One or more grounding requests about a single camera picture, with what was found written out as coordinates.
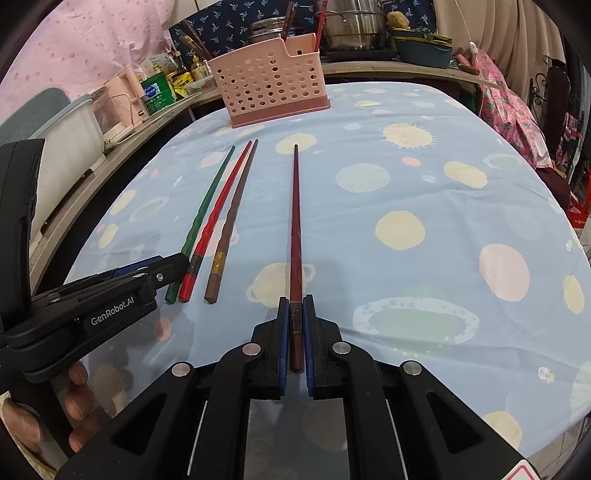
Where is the maroon chopstick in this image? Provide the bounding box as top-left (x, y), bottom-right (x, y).
top-left (290, 144), bottom-right (304, 374)

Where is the red chopstick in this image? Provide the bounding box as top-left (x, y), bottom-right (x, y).
top-left (177, 141), bottom-right (252, 303)
top-left (315, 0), bottom-right (328, 52)

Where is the green chopstick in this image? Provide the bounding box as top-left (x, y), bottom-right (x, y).
top-left (164, 146), bottom-right (235, 305)

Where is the dark brown chopstick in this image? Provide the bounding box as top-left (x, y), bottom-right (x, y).
top-left (280, 1), bottom-right (296, 40)

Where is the person's left hand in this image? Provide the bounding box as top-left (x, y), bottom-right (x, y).
top-left (2, 361), bottom-right (105, 471)

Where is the blue planet-print tablecloth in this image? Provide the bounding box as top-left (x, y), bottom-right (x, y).
top-left (70, 83), bottom-right (590, 479)

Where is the white and blue plastic bin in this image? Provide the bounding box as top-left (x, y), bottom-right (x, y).
top-left (0, 87), bottom-right (107, 241)

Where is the pink electric kettle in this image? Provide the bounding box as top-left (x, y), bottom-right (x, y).
top-left (91, 65), bottom-right (149, 142)

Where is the pink perforated utensil holder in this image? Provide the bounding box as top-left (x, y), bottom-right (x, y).
top-left (208, 33), bottom-right (331, 128)

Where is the yellow snack bag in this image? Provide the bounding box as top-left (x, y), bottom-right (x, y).
top-left (169, 72), bottom-right (193, 98)

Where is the green cylindrical canister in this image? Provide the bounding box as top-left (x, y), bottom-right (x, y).
top-left (140, 72), bottom-right (176, 115)

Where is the yellow oil bottle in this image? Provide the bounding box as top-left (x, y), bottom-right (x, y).
top-left (190, 55), bottom-right (211, 81)

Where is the pink floral fabric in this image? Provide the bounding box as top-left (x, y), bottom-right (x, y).
top-left (470, 43), bottom-right (553, 169)

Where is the pink floral curtain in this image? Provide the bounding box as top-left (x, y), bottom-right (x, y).
top-left (1, 0), bottom-right (176, 120)

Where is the silver rice cooker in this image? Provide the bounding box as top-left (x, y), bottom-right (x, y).
top-left (247, 16), bottom-right (286, 44)

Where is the red chopstick in holder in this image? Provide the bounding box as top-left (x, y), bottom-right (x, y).
top-left (315, 0), bottom-right (328, 52)

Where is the blue bowl with vegetables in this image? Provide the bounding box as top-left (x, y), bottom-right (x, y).
top-left (389, 27), bottom-right (453, 69)

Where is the large stainless steamer pot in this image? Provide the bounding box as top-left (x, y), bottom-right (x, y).
top-left (315, 0), bottom-right (386, 51)

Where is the navy leaf-print cloth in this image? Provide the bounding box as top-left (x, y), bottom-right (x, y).
top-left (168, 1), bottom-right (437, 60)

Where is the beige hanging cloth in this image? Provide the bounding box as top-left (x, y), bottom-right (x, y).
top-left (433, 0), bottom-right (565, 100)

